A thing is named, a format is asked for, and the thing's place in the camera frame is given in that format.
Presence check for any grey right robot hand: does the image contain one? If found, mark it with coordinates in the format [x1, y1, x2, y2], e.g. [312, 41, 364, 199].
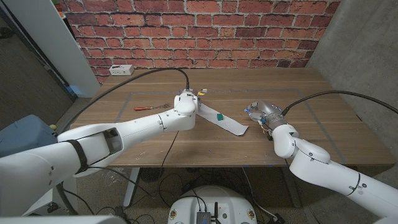
[244, 100, 285, 130]

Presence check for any white cloth strip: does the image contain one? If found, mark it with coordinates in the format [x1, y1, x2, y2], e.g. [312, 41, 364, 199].
[196, 103, 249, 137]

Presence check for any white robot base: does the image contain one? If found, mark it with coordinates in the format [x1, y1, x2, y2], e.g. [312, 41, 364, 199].
[167, 185, 257, 224]

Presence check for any printed brick backdrop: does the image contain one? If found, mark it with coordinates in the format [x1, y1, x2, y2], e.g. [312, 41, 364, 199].
[58, 0, 341, 84]

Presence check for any white power strip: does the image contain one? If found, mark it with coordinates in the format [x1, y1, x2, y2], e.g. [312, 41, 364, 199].
[109, 64, 135, 77]

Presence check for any black round floor fan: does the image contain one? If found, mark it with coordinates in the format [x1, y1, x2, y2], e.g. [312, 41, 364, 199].
[139, 167, 164, 183]

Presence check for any white table leg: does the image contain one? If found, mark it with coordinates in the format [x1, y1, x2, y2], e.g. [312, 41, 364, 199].
[123, 167, 141, 207]

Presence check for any grey electronics box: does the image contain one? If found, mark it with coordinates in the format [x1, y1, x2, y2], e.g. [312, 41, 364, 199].
[196, 211, 212, 224]

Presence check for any white board panel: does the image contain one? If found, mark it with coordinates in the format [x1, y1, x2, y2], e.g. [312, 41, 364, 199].
[2, 0, 101, 98]

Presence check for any blue plastic bin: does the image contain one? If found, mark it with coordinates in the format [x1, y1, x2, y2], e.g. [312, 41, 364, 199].
[0, 114, 60, 158]

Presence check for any white robot chest panel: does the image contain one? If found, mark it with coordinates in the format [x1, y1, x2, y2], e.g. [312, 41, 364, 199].
[0, 215, 127, 224]

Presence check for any thin black left wrist cable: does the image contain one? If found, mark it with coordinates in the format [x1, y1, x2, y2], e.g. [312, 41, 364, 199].
[160, 130, 180, 177]

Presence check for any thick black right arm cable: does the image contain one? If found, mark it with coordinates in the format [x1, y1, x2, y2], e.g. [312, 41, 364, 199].
[281, 90, 398, 115]

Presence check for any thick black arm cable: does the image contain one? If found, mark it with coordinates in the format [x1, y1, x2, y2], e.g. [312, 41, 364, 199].
[281, 90, 398, 115]
[58, 67, 190, 135]

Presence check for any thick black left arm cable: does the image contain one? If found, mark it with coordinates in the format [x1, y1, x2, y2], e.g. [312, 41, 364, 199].
[58, 67, 190, 135]

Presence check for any white floor cable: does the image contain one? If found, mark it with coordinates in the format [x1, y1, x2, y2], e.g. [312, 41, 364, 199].
[241, 167, 278, 220]

